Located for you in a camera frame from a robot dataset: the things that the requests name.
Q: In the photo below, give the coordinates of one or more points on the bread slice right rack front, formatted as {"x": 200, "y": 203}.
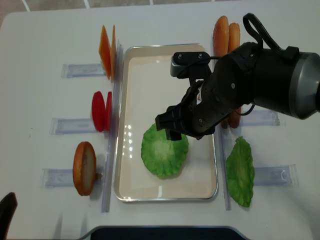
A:
{"x": 221, "y": 37}

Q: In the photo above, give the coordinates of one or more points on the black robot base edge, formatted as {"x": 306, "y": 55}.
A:
{"x": 164, "y": 233}

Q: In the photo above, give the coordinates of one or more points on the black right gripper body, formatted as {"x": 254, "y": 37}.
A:
{"x": 206, "y": 103}

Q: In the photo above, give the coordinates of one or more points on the brown meat patty front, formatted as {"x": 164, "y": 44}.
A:
{"x": 234, "y": 118}

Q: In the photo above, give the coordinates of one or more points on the clear bread pusher track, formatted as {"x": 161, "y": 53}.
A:
{"x": 56, "y": 178}

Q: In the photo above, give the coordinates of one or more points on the green lettuce leaf in rack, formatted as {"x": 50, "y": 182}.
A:
{"x": 240, "y": 173}

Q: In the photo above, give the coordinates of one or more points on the bread slice right rack rear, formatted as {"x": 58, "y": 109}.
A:
{"x": 234, "y": 36}

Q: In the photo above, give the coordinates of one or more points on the clear acrylic rail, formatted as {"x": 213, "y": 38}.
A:
{"x": 219, "y": 150}
{"x": 113, "y": 132}

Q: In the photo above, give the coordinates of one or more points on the clear acrylic right rail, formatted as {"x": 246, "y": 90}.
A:
{"x": 219, "y": 150}

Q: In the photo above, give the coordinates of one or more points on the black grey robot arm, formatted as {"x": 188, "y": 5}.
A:
{"x": 287, "y": 83}

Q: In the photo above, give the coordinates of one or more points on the clear lettuce pusher track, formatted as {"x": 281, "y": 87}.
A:
{"x": 285, "y": 175}

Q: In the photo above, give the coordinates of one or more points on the white metal tray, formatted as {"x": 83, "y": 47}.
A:
{"x": 148, "y": 89}

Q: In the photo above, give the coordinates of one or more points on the clear patty pusher track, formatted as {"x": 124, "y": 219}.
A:
{"x": 260, "y": 118}

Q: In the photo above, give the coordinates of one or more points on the clear tomato pusher track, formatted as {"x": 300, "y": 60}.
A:
{"x": 62, "y": 126}

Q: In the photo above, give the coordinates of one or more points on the upright bread slice left rack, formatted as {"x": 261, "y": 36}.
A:
{"x": 84, "y": 168}

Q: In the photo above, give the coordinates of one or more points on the clear cheese pusher track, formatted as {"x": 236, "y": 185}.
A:
{"x": 82, "y": 70}

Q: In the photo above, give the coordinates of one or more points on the rear red tomato slice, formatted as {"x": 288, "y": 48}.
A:
{"x": 108, "y": 112}

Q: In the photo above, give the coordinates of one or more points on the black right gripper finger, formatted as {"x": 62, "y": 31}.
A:
{"x": 170, "y": 121}

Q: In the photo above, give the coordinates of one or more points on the green lettuce leaf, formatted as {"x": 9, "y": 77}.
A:
{"x": 240, "y": 173}
{"x": 162, "y": 157}

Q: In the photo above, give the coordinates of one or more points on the clear acrylic left rail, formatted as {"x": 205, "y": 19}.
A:
{"x": 113, "y": 132}

